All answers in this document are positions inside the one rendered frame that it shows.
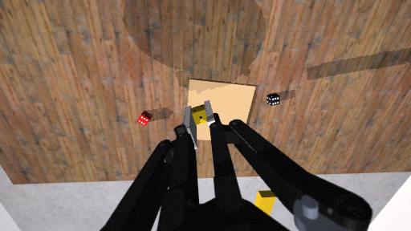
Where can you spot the yellow die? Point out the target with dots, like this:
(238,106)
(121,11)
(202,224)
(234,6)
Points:
(199,114)

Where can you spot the red die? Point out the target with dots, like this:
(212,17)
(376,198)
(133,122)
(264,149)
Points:
(144,118)

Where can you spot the tan flat mat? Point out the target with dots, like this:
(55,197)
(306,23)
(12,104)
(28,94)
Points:
(230,101)

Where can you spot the black die with white pips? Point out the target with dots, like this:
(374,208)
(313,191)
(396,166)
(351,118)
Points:
(273,99)

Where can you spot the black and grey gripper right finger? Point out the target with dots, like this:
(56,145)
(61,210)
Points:
(317,204)

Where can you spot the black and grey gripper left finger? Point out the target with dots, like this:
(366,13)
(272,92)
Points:
(172,165)

